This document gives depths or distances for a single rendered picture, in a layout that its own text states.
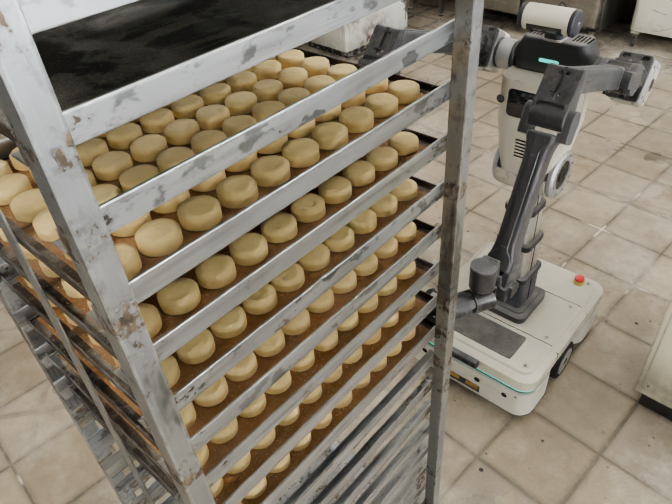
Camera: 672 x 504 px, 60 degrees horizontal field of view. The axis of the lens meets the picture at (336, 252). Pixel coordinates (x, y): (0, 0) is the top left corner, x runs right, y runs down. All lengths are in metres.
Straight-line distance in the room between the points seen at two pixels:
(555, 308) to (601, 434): 0.47
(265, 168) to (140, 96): 0.24
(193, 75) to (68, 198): 0.16
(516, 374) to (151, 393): 1.65
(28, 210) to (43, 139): 0.31
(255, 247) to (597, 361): 2.01
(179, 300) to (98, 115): 0.27
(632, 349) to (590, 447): 0.54
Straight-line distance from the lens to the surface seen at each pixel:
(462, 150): 0.97
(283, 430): 1.03
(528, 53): 1.89
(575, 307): 2.41
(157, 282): 0.62
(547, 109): 1.30
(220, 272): 0.73
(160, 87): 0.55
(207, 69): 0.58
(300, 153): 0.76
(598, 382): 2.53
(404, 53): 0.82
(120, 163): 0.82
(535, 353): 2.21
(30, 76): 0.47
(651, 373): 2.35
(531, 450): 2.28
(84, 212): 0.51
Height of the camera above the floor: 1.88
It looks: 39 degrees down
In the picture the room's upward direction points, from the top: 5 degrees counter-clockwise
